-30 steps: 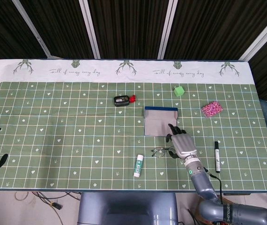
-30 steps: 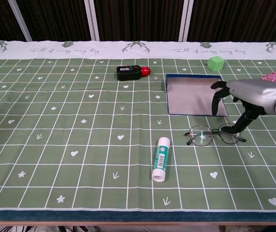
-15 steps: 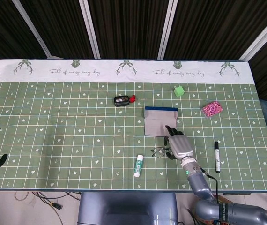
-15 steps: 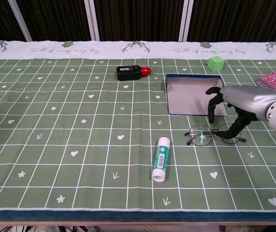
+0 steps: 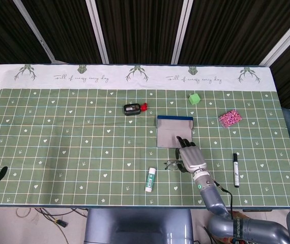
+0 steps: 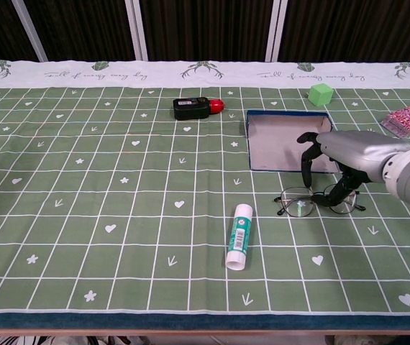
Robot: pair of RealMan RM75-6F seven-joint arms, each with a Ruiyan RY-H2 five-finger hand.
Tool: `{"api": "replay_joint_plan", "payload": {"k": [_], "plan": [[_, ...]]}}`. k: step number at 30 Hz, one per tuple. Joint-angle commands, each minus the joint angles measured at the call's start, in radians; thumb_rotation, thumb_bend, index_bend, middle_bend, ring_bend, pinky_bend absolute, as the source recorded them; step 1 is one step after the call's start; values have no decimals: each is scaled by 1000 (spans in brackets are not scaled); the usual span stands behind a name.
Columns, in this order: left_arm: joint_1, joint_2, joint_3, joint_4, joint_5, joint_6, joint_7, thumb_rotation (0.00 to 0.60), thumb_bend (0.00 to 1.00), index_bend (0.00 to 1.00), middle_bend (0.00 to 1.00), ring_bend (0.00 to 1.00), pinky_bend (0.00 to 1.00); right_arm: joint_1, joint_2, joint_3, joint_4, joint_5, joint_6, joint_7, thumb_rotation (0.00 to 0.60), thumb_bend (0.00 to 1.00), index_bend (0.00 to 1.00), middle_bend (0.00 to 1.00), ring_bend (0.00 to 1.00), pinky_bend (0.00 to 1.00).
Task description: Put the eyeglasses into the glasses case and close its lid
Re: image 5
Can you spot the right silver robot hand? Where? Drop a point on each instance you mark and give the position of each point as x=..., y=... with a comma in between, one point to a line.
x=192, y=158

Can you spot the thin wire-frame eyeglasses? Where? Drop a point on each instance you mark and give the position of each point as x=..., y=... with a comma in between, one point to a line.
x=171, y=165

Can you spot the grey glasses case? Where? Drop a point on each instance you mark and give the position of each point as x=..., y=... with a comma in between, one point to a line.
x=168, y=132

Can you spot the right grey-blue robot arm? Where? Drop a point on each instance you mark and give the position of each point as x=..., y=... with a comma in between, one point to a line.
x=211, y=198

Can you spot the black white marker pen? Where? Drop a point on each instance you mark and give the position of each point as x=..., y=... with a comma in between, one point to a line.
x=236, y=170

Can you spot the white green glue stick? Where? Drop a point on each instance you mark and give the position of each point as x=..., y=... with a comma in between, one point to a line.
x=150, y=179

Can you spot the pink patterned box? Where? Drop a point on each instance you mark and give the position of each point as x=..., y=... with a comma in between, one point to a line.
x=230, y=118

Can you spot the green cube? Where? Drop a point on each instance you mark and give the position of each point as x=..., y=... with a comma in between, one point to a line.
x=194, y=99

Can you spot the black bottle red cap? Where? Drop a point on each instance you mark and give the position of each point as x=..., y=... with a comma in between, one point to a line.
x=132, y=109

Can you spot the black power adapter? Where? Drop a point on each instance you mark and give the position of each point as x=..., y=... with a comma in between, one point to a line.
x=62, y=223

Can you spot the grey-blue robot torso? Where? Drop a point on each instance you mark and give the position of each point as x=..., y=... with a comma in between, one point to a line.
x=137, y=226

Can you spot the green grid tablecloth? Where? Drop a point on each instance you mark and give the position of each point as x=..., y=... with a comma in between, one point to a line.
x=84, y=152

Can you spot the dark pleated curtain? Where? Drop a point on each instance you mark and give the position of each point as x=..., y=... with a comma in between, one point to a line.
x=145, y=25

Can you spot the white partition post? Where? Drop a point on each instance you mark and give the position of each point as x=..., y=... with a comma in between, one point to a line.
x=182, y=30
x=35, y=30
x=285, y=40
x=98, y=30

